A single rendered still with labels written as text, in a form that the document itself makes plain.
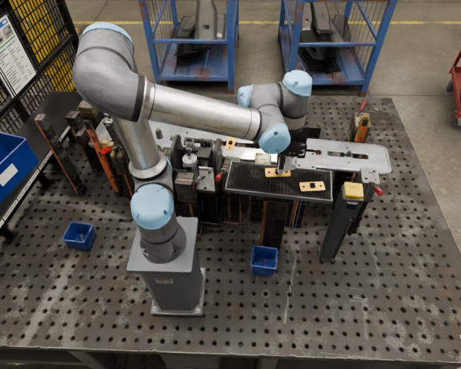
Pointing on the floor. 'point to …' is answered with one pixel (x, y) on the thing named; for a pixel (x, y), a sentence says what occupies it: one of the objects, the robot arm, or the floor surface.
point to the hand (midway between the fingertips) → (278, 169)
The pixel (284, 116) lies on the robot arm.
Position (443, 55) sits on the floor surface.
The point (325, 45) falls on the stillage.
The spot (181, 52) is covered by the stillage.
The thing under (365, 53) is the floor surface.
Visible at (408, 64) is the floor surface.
